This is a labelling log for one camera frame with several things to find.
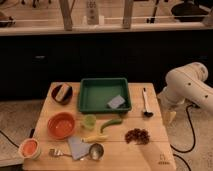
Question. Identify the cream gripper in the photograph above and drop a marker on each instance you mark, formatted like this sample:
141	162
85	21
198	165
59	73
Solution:
167	111

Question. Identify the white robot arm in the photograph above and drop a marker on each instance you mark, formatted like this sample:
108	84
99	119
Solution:
185	83

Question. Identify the grey sponge in tray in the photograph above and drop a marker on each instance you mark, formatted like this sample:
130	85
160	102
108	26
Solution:
116	102

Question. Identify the green chili pepper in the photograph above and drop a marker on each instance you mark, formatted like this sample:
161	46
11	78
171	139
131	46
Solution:
109	123

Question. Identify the green plastic tray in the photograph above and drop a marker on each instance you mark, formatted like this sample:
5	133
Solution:
96	93

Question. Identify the small green cup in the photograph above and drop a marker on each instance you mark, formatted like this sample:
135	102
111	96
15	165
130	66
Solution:
89	121

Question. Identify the metal measuring cup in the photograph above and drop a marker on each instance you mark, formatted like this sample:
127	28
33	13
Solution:
95	152

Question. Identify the grey blue cloth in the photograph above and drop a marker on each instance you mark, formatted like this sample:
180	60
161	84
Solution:
78	148

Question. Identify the dark brown bowl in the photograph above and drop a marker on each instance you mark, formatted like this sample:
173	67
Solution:
67	97

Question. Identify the orange bowl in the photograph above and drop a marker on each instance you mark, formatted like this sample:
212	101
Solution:
61	125

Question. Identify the metal fork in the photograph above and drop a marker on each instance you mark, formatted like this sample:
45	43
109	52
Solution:
57	153

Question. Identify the orange white cup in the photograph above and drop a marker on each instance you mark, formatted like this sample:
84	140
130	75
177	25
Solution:
29	149

